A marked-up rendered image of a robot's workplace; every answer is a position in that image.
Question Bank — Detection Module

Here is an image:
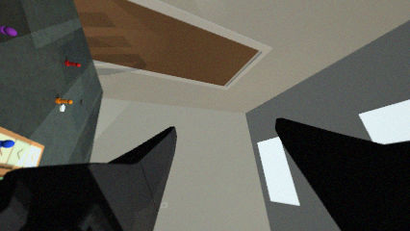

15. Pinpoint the tan game board with arrow squares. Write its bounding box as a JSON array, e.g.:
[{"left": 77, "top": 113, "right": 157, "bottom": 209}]
[{"left": 0, "top": 127, "right": 44, "bottom": 169}]

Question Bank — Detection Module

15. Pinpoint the orange pawn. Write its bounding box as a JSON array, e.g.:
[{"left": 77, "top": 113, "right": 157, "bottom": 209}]
[{"left": 55, "top": 98, "right": 73, "bottom": 104}]

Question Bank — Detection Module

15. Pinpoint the purple pawn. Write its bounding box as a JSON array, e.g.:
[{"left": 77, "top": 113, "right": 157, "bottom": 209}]
[{"left": 0, "top": 25, "right": 17, "bottom": 37}]

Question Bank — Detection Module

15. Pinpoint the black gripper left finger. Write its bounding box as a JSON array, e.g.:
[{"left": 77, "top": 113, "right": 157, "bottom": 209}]
[{"left": 3, "top": 126, "right": 177, "bottom": 231}]

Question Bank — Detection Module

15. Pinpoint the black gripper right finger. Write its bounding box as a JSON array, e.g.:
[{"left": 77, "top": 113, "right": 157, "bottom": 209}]
[{"left": 275, "top": 118, "right": 410, "bottom": 231}]

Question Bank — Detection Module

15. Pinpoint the blue pawn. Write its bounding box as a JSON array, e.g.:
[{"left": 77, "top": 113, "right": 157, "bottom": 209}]
[{"left": 0, "top": 140, "right": 14, "bottom": 148}]

